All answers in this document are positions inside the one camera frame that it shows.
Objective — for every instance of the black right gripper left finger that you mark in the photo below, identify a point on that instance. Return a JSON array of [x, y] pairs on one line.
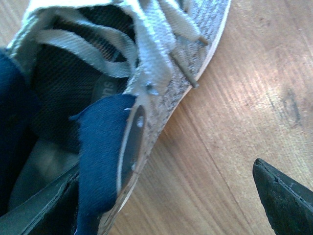
[[51, 211]]

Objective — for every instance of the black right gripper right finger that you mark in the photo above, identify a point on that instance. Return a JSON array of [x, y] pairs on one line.
[[287, 203]]

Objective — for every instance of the grey knit sneaker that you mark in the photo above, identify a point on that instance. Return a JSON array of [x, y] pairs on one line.
[[93, 83]]

